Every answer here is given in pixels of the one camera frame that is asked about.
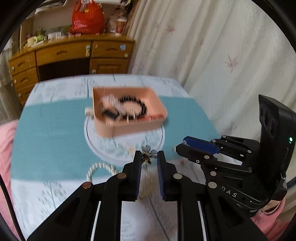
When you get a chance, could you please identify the white pearl necklace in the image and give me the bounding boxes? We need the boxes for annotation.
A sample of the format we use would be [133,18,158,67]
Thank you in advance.
[86,162,121,183]

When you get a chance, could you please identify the silver flower earring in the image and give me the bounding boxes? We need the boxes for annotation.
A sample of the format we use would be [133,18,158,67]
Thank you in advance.
[142,145,157,165]

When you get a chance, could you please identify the gold leaf necklace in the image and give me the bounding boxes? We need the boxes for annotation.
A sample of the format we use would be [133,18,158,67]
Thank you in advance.
[138,172,160,201]

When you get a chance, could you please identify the person's right hand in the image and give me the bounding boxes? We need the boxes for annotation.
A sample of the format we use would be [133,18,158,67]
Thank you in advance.
[262,200,281,213]

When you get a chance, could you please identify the floral teal bedspread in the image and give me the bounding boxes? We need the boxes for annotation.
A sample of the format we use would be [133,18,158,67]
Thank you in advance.
[11,75,220,237]

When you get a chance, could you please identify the pink plastic tray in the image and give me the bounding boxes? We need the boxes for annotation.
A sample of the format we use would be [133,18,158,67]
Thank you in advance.
[92,87,168,138]

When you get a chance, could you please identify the white floral curtain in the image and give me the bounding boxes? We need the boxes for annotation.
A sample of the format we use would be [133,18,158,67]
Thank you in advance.
[128,1,295,139]

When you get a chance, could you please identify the pink blanket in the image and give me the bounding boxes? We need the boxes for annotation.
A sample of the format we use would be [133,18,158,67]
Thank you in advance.
[0,120,20,239]

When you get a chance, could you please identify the white lace cover cloth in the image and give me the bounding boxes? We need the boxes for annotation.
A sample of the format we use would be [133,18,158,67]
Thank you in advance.
[0,39,22,125]

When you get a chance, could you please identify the wooden desk with drawers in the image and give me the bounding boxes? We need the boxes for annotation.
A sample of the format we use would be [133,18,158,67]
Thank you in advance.
[9,34,135,105]

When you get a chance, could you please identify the red patterned cup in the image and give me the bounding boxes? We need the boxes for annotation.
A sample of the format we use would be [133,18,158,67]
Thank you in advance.
[115,18,127,36]

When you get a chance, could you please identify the red plastic bag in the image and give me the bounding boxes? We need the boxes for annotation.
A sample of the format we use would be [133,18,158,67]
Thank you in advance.
[69,1,106,35]

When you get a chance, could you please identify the black bead bracelet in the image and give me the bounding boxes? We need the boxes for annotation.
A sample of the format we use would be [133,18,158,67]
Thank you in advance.
[117,95,149,119]

